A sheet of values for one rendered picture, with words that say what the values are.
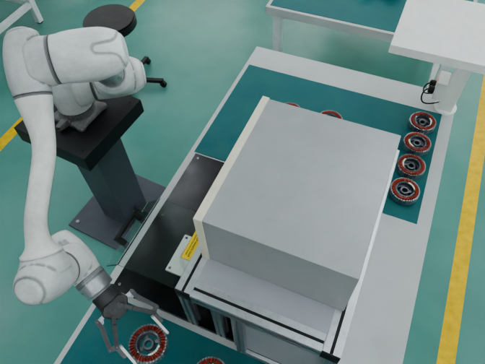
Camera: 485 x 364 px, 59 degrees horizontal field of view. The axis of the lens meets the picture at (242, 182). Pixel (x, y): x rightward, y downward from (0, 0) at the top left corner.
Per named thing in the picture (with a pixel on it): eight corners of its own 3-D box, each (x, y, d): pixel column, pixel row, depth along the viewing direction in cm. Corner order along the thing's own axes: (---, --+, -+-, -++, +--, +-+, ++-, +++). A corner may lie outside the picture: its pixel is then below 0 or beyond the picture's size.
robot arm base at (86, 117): (43, 126, 185) (37, 116, 180) (76, 93, 196) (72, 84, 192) (76, 139, 180) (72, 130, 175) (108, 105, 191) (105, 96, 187)
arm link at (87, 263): (82, 281, 129) (61, 298, 116) (48, 242, 128) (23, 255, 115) (108, 259, 128) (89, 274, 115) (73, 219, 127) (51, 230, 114)
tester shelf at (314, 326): (176, 295, 114) (173, 289, 110) (269, 121, 149) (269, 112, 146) (337, 364, 103) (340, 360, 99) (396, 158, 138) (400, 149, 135)
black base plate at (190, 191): (113, 289, 149) (111, 287, 148) (195, 156, 183) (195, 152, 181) (236, 343, 138) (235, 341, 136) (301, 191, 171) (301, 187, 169)
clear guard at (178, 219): (106, 266, 127) (100, 257, 122) (148, 202, 139) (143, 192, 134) (205, 308, 118) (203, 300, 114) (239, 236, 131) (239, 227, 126)
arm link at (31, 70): (2, 96, 110) (56, 87, 112) (-16, 25, 108) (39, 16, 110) (21, 101, 123) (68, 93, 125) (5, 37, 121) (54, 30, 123)
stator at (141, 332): (123, 347, 127) (120, 343, 124) (152, 319, 131) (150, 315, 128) (146, 375, 122) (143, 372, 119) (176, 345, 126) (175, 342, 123)
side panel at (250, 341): (237, 350, 136) (231, 318, 110) (240, 341, 138) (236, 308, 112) (321, 388, 129) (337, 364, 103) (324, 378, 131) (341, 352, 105)
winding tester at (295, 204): (202, 257, 115) (192, 218, 99) (262, 142, 138) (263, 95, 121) (343, 313, 106) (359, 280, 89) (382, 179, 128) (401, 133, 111)
